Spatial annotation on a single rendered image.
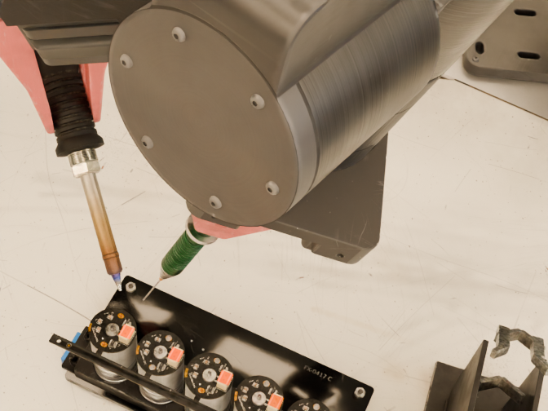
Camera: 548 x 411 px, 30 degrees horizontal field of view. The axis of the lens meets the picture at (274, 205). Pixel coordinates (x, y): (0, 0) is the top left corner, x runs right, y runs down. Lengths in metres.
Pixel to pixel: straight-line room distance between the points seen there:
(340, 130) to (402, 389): 0.39
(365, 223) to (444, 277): 0.30
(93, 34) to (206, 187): 0.09
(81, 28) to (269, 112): 0.12
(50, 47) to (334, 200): 0.10
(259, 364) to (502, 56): 0.29
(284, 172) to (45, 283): 0.41
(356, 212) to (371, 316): 0.28
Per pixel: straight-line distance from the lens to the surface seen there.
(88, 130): 0.52
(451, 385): 0.61
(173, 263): 0.47
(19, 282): 0.63
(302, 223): 0.33
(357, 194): 0.35
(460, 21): 0.28
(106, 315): 0.54
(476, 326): 0.63
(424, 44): 0.25
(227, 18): 0.21
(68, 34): 0.32
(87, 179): 0.52
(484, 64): 0.73
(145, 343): 0.54
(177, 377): 0.54
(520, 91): 0.74
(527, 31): 0.76
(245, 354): 0.59
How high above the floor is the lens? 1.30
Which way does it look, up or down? 59 degrees down
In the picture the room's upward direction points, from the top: 9 degrees clockwise
